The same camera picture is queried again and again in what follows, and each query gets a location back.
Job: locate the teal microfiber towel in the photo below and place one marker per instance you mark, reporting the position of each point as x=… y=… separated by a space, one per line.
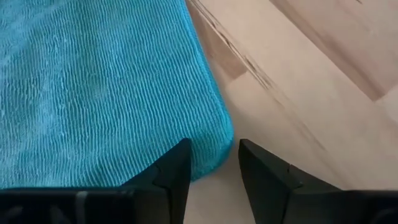
x=93 y=93

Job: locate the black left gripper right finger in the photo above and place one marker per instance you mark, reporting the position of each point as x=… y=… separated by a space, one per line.
x=273 y=189

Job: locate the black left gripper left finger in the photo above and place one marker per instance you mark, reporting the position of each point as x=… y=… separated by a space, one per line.
x=164 y=186

